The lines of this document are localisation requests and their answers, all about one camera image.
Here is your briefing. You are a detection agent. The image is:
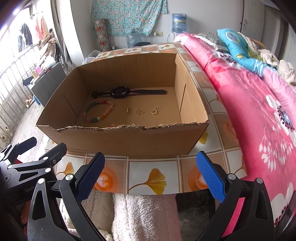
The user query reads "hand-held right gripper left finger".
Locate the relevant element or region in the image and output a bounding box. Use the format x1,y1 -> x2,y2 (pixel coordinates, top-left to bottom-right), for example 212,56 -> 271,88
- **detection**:
27,152 -> 106,241

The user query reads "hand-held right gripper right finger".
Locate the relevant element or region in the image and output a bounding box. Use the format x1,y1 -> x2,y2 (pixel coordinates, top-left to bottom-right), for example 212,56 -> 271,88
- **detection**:
196,151 -> 275,241

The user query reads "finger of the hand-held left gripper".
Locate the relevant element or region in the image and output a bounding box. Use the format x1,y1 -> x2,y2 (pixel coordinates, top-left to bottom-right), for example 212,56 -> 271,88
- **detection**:
0,137 -> 38,166
2,142 -> 68,185

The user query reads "torn brown cardboard box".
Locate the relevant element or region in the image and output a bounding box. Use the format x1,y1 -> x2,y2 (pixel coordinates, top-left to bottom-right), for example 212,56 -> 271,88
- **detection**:
35,53 -> 210,157

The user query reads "metal balcony railing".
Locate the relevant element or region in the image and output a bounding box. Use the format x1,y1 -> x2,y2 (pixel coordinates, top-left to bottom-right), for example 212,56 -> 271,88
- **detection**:
0,44 -> 47,149

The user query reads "ginkgo leaf patterned tablecloth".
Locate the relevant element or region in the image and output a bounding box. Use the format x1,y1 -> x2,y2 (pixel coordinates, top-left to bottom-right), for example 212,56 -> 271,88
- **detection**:
45,42 -> 248,195

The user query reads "white fluffy garment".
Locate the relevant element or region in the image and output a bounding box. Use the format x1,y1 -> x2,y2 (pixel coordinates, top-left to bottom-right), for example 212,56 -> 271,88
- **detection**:
59,191 -> 182,241

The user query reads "dark grey cabinet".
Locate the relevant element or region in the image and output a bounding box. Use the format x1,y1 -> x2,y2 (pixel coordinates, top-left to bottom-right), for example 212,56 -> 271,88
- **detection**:
31,61 -> 71,107

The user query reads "pink floral blanket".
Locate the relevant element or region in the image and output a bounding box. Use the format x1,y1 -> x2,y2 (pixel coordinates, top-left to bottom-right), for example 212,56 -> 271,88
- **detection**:
173,33 -> 296,227

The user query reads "black wrist watch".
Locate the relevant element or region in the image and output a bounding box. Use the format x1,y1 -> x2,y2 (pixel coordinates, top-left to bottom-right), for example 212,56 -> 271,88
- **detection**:
91,86 -> 168,100

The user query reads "white plastic bag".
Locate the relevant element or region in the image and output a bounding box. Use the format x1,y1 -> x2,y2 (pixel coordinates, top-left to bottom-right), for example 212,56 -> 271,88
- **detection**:
82,50 -> 101,65

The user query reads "pile of beige clothes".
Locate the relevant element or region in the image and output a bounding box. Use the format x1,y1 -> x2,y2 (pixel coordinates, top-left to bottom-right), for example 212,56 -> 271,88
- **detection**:
38,29 -> 57,50

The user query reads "hanging dark garment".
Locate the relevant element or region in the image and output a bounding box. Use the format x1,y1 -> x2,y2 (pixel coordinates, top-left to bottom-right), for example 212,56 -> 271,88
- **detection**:
17,22 -> 34,51

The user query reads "hanging pink garment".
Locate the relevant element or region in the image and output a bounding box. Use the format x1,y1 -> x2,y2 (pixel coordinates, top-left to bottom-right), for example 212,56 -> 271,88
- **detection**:
35,15 -> 48,41

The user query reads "grey red patterned cushion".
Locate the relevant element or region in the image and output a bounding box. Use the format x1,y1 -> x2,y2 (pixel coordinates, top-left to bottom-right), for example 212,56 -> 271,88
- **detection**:
91,18 -> 111,52

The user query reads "white cloth bundle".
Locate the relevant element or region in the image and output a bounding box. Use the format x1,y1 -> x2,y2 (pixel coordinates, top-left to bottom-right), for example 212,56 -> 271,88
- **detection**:
259,47 -> 296,85

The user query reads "blue patterned pillow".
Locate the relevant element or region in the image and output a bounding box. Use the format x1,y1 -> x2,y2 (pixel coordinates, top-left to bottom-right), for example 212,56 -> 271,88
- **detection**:
217,28 -> 278,75

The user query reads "grey lace pillow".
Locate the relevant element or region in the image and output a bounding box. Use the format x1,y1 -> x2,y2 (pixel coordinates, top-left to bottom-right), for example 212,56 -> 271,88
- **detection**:
196,32 -> 222,50

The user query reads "white water dispenser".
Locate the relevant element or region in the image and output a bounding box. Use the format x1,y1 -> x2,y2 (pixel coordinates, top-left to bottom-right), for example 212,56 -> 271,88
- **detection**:
167,31 -> 183,43

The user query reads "blue water jug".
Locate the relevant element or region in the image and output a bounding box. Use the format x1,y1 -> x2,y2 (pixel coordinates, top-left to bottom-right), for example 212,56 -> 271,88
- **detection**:
171,13 -> 188,33

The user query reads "multicolour bead bracelet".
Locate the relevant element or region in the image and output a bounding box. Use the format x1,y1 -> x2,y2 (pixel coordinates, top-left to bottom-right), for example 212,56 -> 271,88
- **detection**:
83,99 -> 115,123

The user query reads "teal floral wall cloth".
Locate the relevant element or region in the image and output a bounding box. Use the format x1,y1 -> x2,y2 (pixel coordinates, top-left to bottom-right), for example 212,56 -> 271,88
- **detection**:
91,0 -> 168,37

